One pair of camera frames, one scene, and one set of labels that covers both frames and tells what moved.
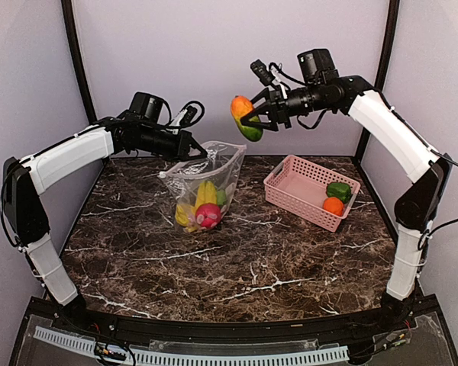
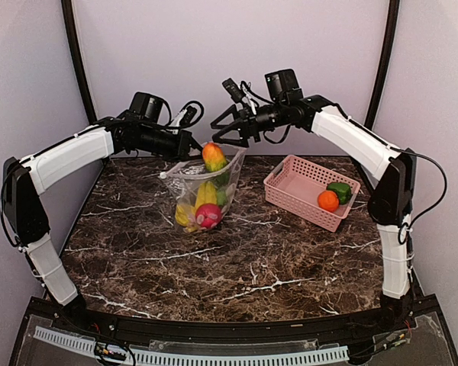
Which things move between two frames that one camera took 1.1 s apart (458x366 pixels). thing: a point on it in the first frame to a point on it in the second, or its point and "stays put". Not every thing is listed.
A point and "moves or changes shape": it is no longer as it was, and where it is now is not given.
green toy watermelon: x=221 y=198 stays put
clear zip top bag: x=199 y=186 stays put
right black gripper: x=278 y=109 to x=246 y=123
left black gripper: x=185 y=141 stays put
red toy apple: x=208 y=215 stays put
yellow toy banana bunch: x=208 y=194 stays put
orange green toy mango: x=240 y=104 moves or changes shape
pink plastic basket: x=300 y=186 stays put
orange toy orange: x=333 y=205 moves or changes shape
